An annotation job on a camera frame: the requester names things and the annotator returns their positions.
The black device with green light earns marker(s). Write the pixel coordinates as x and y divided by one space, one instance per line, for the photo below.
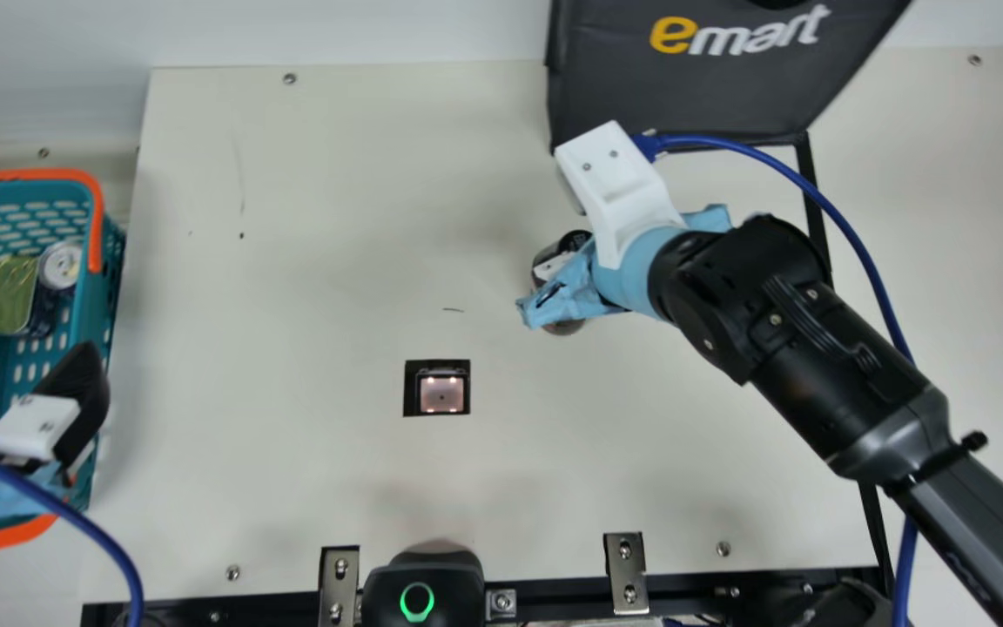
423 583

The rectangular tin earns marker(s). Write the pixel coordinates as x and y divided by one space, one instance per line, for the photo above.
12 294

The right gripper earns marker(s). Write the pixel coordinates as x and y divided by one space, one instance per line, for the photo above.
628 283

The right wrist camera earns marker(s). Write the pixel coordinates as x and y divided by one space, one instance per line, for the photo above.
615 187

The silver top can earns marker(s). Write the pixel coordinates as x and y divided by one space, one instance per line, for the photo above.
61 265

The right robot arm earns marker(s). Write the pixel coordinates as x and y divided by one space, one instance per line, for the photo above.
815 348

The small square scanner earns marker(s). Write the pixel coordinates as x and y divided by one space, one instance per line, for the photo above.
438 390

